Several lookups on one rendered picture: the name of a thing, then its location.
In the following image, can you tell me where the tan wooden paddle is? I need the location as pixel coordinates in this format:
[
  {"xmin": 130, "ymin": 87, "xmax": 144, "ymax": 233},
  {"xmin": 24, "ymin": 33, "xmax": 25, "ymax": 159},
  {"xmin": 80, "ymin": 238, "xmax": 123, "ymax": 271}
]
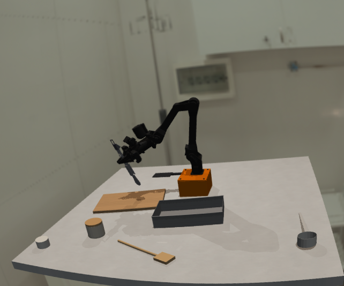
[{"xmin": 118, "ymin": 239, "xmax": 176, "ymax": 265}]

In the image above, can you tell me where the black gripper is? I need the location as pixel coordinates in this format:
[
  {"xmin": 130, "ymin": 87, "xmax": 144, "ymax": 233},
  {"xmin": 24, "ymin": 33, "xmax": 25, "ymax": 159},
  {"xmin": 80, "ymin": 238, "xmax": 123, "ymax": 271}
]
[{"xmin": 117, "ymin": 141, "xmax": 145, "ymax": 164}]

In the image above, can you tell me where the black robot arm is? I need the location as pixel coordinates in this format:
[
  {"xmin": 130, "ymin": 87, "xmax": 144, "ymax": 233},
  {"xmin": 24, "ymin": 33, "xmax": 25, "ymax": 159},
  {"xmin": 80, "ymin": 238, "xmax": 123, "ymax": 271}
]
[{"xmin": 123, "ymin": 97, "xmax": 204, "ymax": 175}]

